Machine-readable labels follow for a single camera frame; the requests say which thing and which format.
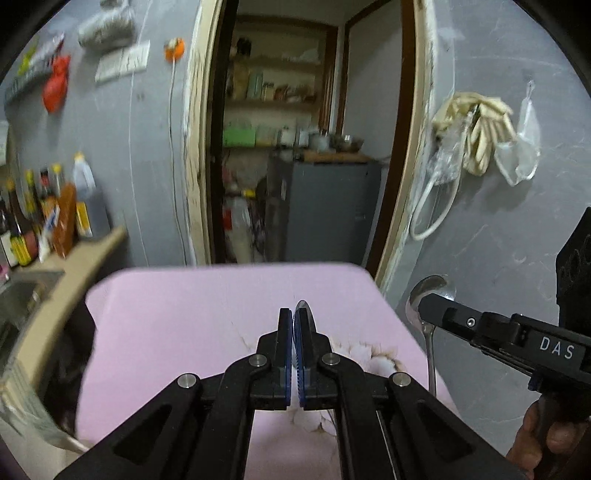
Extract red snack packets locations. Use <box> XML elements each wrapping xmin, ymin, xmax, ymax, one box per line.
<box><xmin>34</xmin><ymin>35</ymin><xmax>66</xmax><ymax>66</ymax></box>

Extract worn door frame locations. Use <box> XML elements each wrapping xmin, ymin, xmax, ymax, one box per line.
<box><xmin>182</xmin><ymin>0</ymin><xmax>456</xmax><ymax>289</ymax></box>

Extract metal bowl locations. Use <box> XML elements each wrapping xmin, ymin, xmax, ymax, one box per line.
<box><xmin>328</xmin><ymin>134</ymin><xmax>365</xmax><ymax>153</ymax></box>

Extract grey wall shelf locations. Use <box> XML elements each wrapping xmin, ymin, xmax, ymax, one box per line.
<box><xmin>4</xmin><ymin>59</ymin><xmax>57</xmax><ymax>105</ymax></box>

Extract hanging clear plastic bag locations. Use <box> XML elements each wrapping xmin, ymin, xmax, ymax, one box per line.
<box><xmin>493</xmin><ymin>80</ymin><xmax>541</xmax><ymax>187</ymax></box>

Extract green box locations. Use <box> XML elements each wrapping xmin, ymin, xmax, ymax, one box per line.
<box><xmin>222</xmin><ymin>126</ymin><xmax>257</xmax><ymax>148</ymax></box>

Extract white wall socket panel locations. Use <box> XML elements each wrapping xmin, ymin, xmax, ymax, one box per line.
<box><xmin>94</xmin><ymin>40</ymin><xmax>152</xmax><ymax>84</ymax></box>

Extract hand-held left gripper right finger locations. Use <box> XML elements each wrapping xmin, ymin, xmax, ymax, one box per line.
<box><xmin>294</xmin><ymin>308</ymin><xmax>528</xmax><ymax>480</ymax></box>

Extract soy sauce bottle yellow label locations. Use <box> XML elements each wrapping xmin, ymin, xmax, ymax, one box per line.
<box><xmin>7</xmin><ymin>179</ymin><xmax>40</xmax><ymax>268</ymax></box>

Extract green yellow snack packet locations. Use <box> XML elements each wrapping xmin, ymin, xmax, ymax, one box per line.
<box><xmin>16</xmin><ymin>45</ymin><xmax>40</xmax><ymax>80</ymax></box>

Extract dark bottle red label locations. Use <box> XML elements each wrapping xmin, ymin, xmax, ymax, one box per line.
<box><xmin>39</xmin><ymin>168</ymin><xmax>55</xmax><ymax>217</ymax></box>

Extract crumpled clear plastic wrap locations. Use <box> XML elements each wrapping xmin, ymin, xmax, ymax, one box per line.
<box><xmin>427</xmin><ymin>133</ymin><xmax>463</xmax><ymax>186</ymax></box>

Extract person's right hand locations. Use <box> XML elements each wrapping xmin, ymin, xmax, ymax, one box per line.
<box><xmin>505</xmin><ymin>399</ymin><xmax>591</xmax><ymax>480</ymax></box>

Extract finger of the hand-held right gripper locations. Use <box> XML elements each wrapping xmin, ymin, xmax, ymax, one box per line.
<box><xmin>417</xmin><ymin>293</ymin><xmax>521</xmax><ymax>352</ymax></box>

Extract dark pump bottle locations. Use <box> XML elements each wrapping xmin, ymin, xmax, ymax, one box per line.
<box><xmin>0</xmin><ymin>194</ymin><xmax>19</xmax><ymax>270</ymax></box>

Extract white blue packet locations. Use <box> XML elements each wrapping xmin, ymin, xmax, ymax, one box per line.
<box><xmin>39</xmin><ymin>207</ymin><xmax>61</xmax><ymax>262</ymax></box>

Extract wooden cutting board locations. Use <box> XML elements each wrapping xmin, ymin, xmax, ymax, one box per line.
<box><xmin>300</xmin><ymin>150</ymin><xmax>373</xmax><ymax>164</ymax></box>

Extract wooden shelf unit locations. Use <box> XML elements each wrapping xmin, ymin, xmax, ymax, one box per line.
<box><xmin>223</xmin><ymin>13</ymin><xmax>341</xmax><ymax>151</ymax></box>

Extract clear bag of dried goods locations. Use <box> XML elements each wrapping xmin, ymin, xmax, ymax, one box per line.
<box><xmin>77</xmin><ymin>0</ymin><xmax>137</xmax><ymax>49</ymax></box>

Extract metal spoon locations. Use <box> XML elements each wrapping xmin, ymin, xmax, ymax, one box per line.
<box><xmin>405</xmin><ymin>275</ymin><xmax>457</xmax><ymax>399</ymax></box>
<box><xmin>294</xmin><ymin>299</ymin><xmax>319</xmax><ymax>334</ymax></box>

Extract cream rubber gloves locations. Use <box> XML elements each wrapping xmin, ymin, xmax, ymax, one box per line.
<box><xmin>431</xmin><ymin>91</ymin><xmax>515</xmax><ymax>176</ymax></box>

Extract dark sauce bottle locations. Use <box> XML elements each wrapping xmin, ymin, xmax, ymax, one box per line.
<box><xmin>24</xmin><ymin>169</ymin><xmax>45</xmax><ymax>227</ymax></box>

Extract grey cabinet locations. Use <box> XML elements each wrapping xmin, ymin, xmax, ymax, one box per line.
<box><xmin>265</xmin><ymin>152</ymin><xmax>384</xmax><ymax>267</ymax></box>

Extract red plastic bag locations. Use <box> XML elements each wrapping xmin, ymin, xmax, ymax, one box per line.
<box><xmin>42</xmin><ymin>55</ymin><xmax>73</xmax><ymax>114</ymax></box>

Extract white hose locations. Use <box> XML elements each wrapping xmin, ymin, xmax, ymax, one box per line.
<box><xmin>409</xmin><ymin>105</ymin><xmax>479</xmax><ymax>241</ymax></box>

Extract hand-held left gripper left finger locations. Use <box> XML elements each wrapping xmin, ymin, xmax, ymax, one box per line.
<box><xmin>55</xmin><ymin>307</ymin><xmax>295</xmax><ymax>480</ymax></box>

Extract green jar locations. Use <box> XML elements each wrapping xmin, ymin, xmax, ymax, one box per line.
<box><xmin>246</xmin><ymin>69</ymin><xmax>265</xmax><ymax>100</ymax></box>

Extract beige kitchen counter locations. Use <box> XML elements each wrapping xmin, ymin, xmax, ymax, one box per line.
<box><xmin>0</xmin><ymin>224</ymin><xmax>129</xmax><ymax>416</ymax></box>

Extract pink floral tablecloth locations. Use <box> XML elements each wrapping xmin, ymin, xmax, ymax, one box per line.
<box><xmin>76</xmin><ymin>261</ymin><xmax>459</xmax><ymax>480</ymax></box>

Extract white plastic bottle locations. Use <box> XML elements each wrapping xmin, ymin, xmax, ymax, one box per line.
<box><xmin>223</xmin><ymin>193</ymin><xmax>253</xmax><ymax>264</ymax></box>

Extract steel sink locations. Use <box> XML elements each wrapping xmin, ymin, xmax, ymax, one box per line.
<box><xmin>0</xmin><ymin>270</ymin><xmax>66</xmax><ymax>334</ymax></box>

